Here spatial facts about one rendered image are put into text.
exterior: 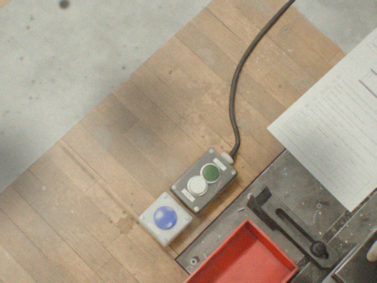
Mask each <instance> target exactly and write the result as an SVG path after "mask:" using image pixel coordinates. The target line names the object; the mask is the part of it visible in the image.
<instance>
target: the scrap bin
mask: <svg viewBox="0 0 377 283"><path fill-rule="evenodd" d="M299 268H300V267H299V266H298V265H297V264H296V263H295V262H294V261H293V260H292V259H291V258H290V257H288V256H287V255H286V254H285V253H284V252H283V251H282V250H281V249H280V248H279V247H278V246H277V245H276V244H275V243H274V242H273V241H272V240H271V239H270V238H269V237H268V236H267V235H265V234H264V232H263V231H262V230H261V229H260V228H259V227H258V226H257V225H256V224H255V223H253V222H252V221H251V220H250V219H249V218H248V217H247V218H246V219H245V220H244V222H242V223H241V224H240V225H239V226H238V227H237V228H236V229H235V230H234V231H233V233H231V234H230V235H229V236H228V237H227V238H226V239H225V240H224V241H223V242H222V243H221V244H220V245H219V246H218V247H217V248H216V249H215V250H214V251H213V252H212V253H211V254H210V255H209V256H208V257H207V258H206V259H205V260H204V261H203V263H202V264H201V265H200V266H198V267H197V269H196V270H195V271H194V272H193V273H192V274H191V275H190V276H189V277H188V278H186V280H185V281H184V282H183V283H286V282H287V280H288V279H290V278H291V277H292V276H293V275H294V274H295V273H296V271H297V270H298V269H299Z"/></svg>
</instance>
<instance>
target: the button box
mask: <svg viewBox="0 0 377 283"><path fill-rule="evenodd" d="M295 1H296V0H289V1H288V2H287V3H286V4H285V5H284V6H283V7H282V8H281V9H280V10H279V11H277V12H276V15H275V16H274V17H273V18H272V19H271V20H270V21H269V22H268V23H267V24H266V25H265V26H264V28H263V29H262V30H261V31H260V32H259V33H258V35H257V36H256V38H255V39H254V40H253V41H252V43H251V44H250V45H249V47H248V48H247V50H246V52H245V53H244V55H243V56H242V57H241V59H240V61H239V64H238V66H237V68H236V70H235V72H234V76H233V80H232V83H231V87H230V96H229V117H230V123H231V125H232V126H233V130H234V135H235V139H236V143H235V145H234V148H233V150H231V151H230V153H229V154H226V153H225V152H223V154H222V155H219V153H218V152H217V151H216V150H215V149H213V148H212V147H211V148H209V149H208V150H207V151H206V152H205V153H204V154H203V155H202V156H201V157H200V158H199V159H197V160H196V161H195V162H194V163H193V165H192V166H191V167H190V168H189V169H187V170H186V171H185V172H184V173H183V174H182V175H181V176H180V177H179V178H178V179H177V180H176V181H175V182H174V183H173V184H172V185H171V186H170V193H171V194H172V195H173V196H174V197H175V198H176V199H177V200H178V201H179V202H180V203H181V204H183V205H184V206H185V207H186V208H187V209H188V210H189V211H190V212H191V213H192V214H193V215H194V216H198V215H199V214H201V213H202V211H204V209H205V208H206V207H207V206H208V205H209V204H211V203H212V201H214V200H215V198H216V197H217V196H218V195H219V194H220V193H221V192H222V191H224V190H225V188H226V187H227V186H228V185H229V184H230V183H231V182H232V181H234V179H235V178H236V177H237V175H238V171H237V170H236V169H235V168H234V167H233V166H231V165H232V164H233V163H234V161H233V159H232V157H233V156H234V155H235V154H236V152H237V151H238V149H239V146H240V135H239V130H238V128H237V124H236V121H235V118H234V95H235V90H236V83H237V79H238V76H239V72H240V70H241V68H242V66H243V65H244V63H245V61H246V59H247V57H248V56H249V54H250V53H251V51H252V49H253V48H254V46H256V44H257V43H258V42H259V40H260V39H261V38H262V36H263V35H264V33H265V32H266V31H268V29H269V28H270V27H271V26H272V24H273V23H274V22H275V21H276V20H277V19H278V18H279V17H280V16H281V15H282V14H283V13H284V12H285V10H287V9H288V7H290V6H291V5H292V4H293V3H294V2H295ZM209 164H212V165H215V166H216V167H217V168H218V170H219V176H218V178H217V179H216V180H215V181H212V182H209V181H207V180H206V179H204V177H203V174H202V172H203V169H204V167H205V166H207V165H209ZM195 177H200V178H202V179H204V180H205V182H206V189H205V191H204V192H203V193H201V194H195V193H193V192H192V191H191V190H190V181H191V180H192V179H193V178H195Z"/></svg>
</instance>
